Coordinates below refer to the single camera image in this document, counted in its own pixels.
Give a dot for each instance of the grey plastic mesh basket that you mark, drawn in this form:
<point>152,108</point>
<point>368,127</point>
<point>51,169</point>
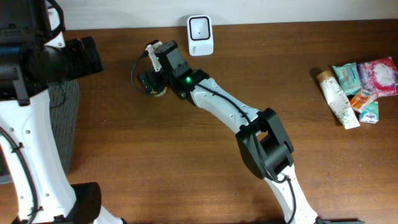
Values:
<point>64,103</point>

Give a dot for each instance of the white tube brown cap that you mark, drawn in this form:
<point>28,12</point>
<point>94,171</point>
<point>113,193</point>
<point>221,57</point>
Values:
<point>337,100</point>

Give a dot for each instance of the green lid jar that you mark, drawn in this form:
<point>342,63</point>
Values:
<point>161,93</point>

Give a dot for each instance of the red purple snack package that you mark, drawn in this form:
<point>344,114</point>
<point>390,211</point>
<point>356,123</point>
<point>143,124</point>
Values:
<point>379,76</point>

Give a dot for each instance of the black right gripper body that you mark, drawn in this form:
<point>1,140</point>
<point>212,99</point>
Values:
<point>147,81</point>

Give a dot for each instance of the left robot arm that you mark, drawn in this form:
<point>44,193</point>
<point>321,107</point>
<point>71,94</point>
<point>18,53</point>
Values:
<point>30,63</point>

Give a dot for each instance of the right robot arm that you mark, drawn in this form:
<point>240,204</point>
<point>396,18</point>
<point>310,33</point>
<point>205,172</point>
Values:
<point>263,142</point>

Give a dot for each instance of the orange small packet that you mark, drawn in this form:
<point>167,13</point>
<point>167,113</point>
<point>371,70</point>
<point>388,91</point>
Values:
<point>362,100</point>

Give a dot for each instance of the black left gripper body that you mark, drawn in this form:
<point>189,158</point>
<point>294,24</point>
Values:
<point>64,66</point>

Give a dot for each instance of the teal small tissue pack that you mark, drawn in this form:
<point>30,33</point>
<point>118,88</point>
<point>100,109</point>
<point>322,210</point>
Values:
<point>370,114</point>

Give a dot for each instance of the mint green wipes packet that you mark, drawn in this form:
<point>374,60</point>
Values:
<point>348,78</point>

